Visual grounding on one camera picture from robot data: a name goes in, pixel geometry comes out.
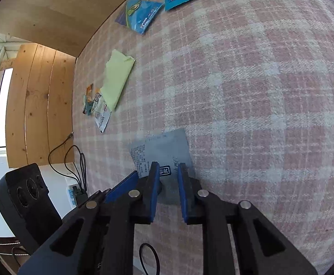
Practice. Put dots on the small printed snack packet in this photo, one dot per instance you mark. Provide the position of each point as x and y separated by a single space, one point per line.
101 111

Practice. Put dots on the light wooden panel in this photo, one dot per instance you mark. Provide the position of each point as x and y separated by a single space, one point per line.
55 11

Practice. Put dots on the pink plaid desktop tablecloth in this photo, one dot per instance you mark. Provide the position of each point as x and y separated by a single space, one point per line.
255 91

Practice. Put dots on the white power strip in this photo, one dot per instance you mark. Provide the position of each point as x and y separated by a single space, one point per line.
69 196

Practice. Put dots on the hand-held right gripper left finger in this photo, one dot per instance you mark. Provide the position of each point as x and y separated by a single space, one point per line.
155 189

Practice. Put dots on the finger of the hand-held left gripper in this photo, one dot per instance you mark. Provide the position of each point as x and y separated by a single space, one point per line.
121 187

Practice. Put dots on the knotty wood plank board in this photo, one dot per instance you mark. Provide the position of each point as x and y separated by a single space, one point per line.
35 106

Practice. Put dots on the blue mascot badge card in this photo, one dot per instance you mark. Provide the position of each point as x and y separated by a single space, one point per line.
139 13

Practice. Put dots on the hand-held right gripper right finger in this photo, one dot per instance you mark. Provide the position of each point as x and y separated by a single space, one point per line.
181 192

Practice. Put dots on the black two-lens device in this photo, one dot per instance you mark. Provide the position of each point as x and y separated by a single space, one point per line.
26 206

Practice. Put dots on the light green cloth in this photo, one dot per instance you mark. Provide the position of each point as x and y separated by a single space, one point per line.
117 77

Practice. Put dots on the grey foil packet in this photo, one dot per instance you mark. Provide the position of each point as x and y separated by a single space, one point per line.
161 151

